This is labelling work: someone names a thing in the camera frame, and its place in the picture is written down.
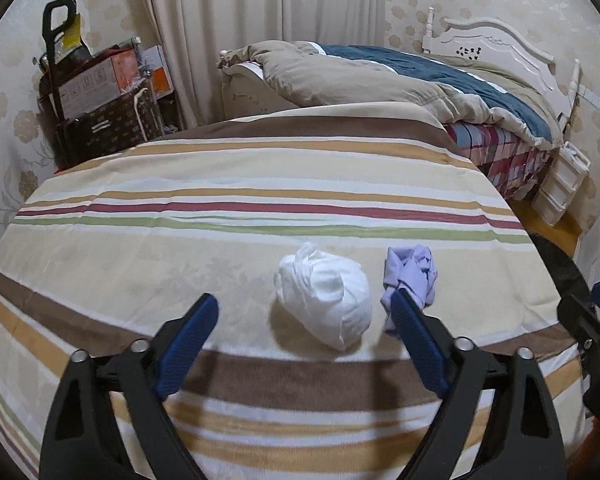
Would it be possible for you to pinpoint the black trash bin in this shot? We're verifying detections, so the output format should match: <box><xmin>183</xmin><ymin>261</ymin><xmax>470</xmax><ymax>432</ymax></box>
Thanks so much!
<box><xmin>529</xmin><ymin>232</ymin><xmax>591</xmax><ymax>306</ymax></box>

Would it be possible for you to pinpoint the white plastic drawer unit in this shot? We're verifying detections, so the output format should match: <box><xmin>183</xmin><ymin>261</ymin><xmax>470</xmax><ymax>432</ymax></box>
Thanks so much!
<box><xmin>532</xmin><ymin>141</ymin><xmax>591</xmax><ymax>226</ymax></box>

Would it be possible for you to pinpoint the plaid bed sheet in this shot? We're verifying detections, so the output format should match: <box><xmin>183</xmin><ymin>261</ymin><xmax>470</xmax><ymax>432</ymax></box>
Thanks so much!
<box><xmin>444</xmin><ymin>122</ymin><xmax>552</xmax><ymax>198</ymax></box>

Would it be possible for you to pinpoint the purple crumpled glove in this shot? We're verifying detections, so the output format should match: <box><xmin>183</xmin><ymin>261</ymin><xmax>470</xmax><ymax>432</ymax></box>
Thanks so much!
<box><xmin>380</xmin><ymin>245</ymin><xmax>438</xmax><ymax>337</ymax></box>

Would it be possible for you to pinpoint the striped table cloth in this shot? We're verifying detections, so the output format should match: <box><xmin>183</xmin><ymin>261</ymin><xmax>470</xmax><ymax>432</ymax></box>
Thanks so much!
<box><xmin>0</xmin><ymin>105</ymin><xmax>585</xmax><ymax>479</ymax></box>

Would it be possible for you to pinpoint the white bed headboard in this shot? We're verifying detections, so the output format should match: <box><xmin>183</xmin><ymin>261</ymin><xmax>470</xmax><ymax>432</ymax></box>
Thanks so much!
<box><xmin>422</xmin><ymin>6</ymin><xmax>582</xmax><ymax>126</ymax></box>

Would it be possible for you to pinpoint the orange white cardboard box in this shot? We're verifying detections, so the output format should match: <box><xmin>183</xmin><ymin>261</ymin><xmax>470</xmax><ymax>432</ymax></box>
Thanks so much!
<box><xmin>59</xmin><ymin>49</ymin><xmax>142</xmax><ymax>120</ymax></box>

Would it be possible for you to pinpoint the blue beige duvet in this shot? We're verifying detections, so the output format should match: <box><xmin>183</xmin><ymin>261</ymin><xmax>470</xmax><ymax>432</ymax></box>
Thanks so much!
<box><xmin>219</xmin><ymin>40</ymin><xmax>564</xmax><ymax>151</ymax></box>

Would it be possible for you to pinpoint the beige striped curtain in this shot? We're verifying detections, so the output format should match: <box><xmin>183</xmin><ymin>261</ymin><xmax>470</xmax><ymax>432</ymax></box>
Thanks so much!
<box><xmin>143</xmin><ymin>0</ymin><xmax>385</xmax><ymax>128</ymax></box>

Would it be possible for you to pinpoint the wall switch plate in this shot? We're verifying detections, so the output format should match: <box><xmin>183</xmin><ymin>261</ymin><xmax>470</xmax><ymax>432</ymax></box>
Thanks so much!
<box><xmin>578</xmin><ymin>84</ymin><xmax>600</xmax><ymax>110</ymax></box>

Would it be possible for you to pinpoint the black handled cart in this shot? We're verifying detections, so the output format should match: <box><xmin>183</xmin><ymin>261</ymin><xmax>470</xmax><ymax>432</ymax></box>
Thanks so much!
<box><xmin>38</xmin><ymin>0</ymin><xmax>92</xmax><ymax>125</ymax></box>

